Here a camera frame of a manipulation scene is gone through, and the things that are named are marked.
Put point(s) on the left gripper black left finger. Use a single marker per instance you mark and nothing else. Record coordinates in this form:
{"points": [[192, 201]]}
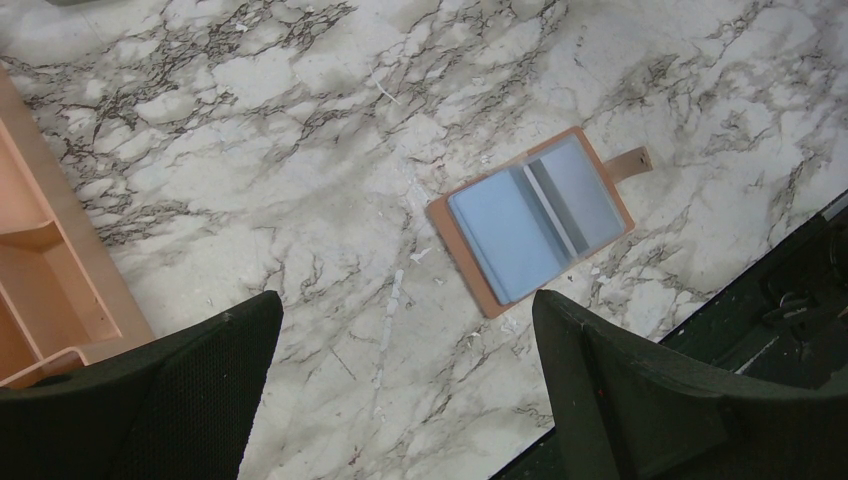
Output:
{"points": [[179, 407]]}

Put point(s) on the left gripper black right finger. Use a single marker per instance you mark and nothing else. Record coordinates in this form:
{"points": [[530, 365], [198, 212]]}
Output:
{"points": [[626, 407]]}

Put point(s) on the tan leather card holder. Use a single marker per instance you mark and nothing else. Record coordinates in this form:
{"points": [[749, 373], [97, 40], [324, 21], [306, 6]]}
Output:
{"points": [[515, 228]]}

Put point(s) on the orange plastic file rack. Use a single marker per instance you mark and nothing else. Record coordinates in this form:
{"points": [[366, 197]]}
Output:
{"points": [[64, 303]]}

